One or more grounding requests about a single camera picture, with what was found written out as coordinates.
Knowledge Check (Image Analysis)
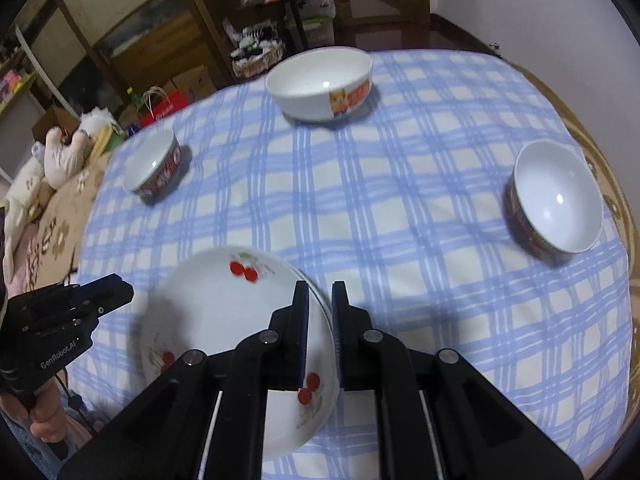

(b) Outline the clear plastic storage box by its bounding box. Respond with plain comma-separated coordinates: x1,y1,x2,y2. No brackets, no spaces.
294,14,336,49

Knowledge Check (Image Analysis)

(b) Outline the red shopping bag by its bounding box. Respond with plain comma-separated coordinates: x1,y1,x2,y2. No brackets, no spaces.
139,88,191,129

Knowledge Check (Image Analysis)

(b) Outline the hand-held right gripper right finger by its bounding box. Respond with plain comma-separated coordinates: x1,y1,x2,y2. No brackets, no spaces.
331,282,584,480

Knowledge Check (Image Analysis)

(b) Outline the blue plaid cloth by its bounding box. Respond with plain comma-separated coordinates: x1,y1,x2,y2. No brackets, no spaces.
67,48,631,480

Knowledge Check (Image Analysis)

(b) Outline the brown cardboard box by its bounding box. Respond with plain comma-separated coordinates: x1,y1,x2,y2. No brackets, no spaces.
164,64,216,106

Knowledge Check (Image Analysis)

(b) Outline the open cardboard box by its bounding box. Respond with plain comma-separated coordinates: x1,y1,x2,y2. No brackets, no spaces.
32,107,81,146

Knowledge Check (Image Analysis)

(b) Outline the wicker basket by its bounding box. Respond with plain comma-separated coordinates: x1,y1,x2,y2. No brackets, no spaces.
230,42,286,80

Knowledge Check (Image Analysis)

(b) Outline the white plastic bag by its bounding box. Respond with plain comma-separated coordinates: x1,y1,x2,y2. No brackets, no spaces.
299,0,335,21

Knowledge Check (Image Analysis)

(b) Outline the beige plush toy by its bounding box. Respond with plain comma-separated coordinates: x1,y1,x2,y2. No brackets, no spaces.
43,127,96,191

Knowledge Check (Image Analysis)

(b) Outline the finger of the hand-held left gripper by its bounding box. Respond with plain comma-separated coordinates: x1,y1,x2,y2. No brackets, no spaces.
75,273,135,317

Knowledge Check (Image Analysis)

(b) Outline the person's left hand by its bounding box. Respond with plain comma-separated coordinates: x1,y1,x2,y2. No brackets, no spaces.
27,382,69,439

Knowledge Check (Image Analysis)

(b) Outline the large white cartoon print bowl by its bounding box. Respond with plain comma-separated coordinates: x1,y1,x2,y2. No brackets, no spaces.
264,47,375,122

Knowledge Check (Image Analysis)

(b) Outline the medium red patterned bowl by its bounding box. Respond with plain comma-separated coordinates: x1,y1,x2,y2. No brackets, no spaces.
507,139,605,264

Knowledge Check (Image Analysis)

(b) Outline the cream plush toy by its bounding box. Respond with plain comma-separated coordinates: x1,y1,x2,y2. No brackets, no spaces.
4,159,46,221

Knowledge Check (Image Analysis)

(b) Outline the yellow bookshelf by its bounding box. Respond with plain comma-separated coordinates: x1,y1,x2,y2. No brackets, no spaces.
0,35,39,126

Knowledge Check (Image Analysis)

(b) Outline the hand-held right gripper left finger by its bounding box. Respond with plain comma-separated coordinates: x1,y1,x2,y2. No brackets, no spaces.
57,280,311,480

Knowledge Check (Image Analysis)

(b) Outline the wooden wardrobe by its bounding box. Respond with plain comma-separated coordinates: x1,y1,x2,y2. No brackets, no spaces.
0,0,226,128

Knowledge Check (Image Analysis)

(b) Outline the small dark side table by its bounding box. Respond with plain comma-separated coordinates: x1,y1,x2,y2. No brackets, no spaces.
249,0,321,52

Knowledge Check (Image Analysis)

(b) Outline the small red patterned bowl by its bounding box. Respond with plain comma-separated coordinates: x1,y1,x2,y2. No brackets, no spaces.
122,128,182,199

